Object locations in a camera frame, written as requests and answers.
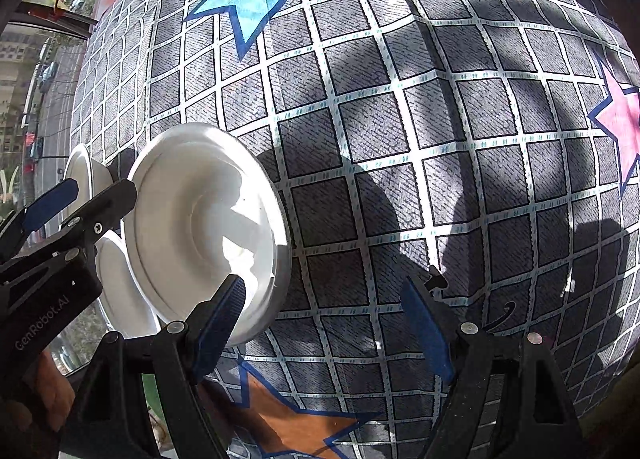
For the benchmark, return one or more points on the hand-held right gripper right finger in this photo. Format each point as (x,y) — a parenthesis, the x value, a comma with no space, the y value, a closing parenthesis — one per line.
(425,334)

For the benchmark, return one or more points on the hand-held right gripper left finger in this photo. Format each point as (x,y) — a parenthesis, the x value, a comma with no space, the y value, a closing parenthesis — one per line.
(222,316)

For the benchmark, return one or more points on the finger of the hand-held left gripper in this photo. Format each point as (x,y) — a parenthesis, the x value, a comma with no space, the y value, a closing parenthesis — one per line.
(50,201)
(102,211)

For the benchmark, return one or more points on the small white bowl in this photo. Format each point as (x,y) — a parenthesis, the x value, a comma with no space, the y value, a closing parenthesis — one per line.
(82,171)

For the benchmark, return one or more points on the large white plate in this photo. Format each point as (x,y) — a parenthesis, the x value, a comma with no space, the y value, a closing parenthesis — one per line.
(200,219)

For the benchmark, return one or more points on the person's left hand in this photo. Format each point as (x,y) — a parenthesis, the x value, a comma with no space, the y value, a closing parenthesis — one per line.
(50,389)

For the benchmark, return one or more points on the grey checkered star blanket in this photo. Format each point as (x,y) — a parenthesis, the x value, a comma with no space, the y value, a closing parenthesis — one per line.
(400,139)

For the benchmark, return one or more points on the dark window frame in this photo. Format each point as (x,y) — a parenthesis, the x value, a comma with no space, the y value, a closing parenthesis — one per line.
(55,19)

